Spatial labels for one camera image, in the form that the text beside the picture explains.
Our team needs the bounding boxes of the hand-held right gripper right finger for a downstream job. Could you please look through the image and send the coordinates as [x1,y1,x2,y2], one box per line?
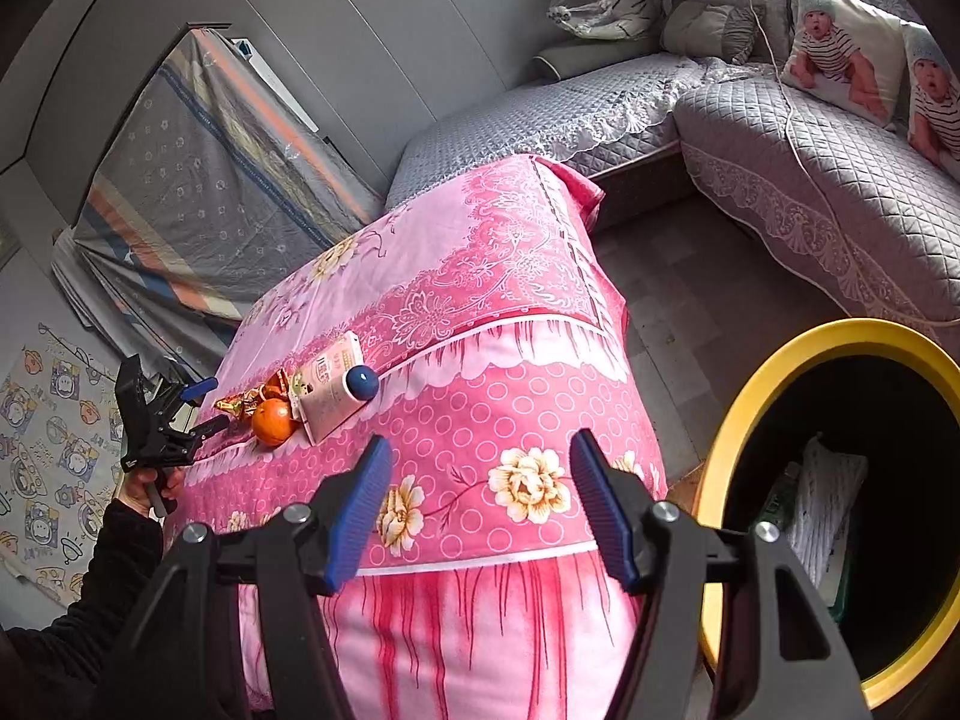
[568,427,875,720]

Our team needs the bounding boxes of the small baby print pillow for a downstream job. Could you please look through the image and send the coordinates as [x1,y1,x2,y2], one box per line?
[780,0,908,128]

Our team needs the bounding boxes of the yellow rimmed black trash bin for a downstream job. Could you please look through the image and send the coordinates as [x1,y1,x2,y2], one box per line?
[690,319,960,713]

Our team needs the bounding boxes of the striped grey blanket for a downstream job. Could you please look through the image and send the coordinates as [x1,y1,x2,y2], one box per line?
[52,26,385,362]

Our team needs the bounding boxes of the large baby print pillow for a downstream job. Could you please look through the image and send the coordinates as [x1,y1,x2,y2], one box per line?
[900,21,960,182]

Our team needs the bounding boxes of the flat grey cushion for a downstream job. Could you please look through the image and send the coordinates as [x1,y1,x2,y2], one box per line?
[534,37,662,82]

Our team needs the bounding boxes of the grey striped cushion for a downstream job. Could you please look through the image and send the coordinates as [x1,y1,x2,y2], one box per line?
[660,0,767,65]

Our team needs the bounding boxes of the pink floral tablecloth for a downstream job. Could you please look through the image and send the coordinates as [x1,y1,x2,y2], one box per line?
[161,154,670,720]

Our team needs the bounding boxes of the grey quilted sofa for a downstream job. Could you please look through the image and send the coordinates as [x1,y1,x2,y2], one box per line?
[386,0,960,340]

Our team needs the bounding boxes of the cartoon printed cloth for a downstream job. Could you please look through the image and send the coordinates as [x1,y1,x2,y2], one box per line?
[0,322,130,610]

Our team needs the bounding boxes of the green and white box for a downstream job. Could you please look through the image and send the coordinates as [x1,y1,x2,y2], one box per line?
[757,461,800,533]

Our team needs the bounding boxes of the green packet with white label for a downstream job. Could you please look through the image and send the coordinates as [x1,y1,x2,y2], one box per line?
[787,435,871,605]

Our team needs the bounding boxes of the person's left hand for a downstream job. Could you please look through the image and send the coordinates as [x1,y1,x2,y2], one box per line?
[115,465,186,520]

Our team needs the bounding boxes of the orange fruit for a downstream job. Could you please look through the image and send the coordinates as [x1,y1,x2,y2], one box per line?
[251,397,296,446]

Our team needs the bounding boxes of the cream tube, blue cap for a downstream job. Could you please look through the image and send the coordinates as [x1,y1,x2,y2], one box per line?
[289,330,380,445]

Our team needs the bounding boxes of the white power cable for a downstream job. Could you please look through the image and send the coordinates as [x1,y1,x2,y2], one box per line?
[739,0,960,332]

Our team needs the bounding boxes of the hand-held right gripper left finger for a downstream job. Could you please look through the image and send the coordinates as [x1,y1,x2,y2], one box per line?
[97,435,395,720]

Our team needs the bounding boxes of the person's left forearm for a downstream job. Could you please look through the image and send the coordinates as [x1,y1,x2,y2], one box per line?
[0,499,167,720]

